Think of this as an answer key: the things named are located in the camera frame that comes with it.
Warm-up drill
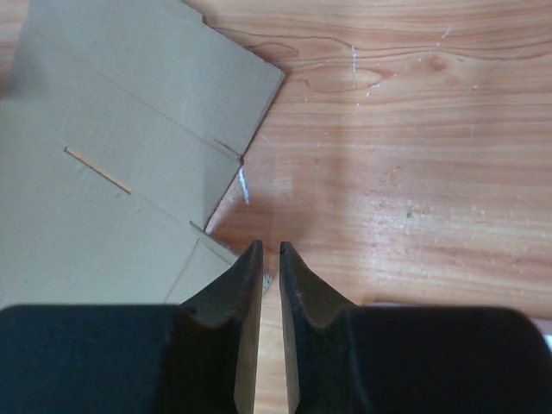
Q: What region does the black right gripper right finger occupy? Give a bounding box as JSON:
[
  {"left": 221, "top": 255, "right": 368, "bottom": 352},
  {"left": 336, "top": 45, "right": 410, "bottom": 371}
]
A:
[{"left": 279, "top": 242, "right": 551, "bottom": 413}]

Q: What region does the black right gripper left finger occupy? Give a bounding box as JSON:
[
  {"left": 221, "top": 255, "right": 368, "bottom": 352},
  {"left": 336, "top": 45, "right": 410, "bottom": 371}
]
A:
[{"left": 1, "top": 241, "right": 263, "bottom": 413}]

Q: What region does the brown cardboard box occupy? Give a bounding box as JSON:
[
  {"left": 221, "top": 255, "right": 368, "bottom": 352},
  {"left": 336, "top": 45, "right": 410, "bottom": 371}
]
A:
[{"left": 1, "top": 1, "right": 284, "bottom": 307}]

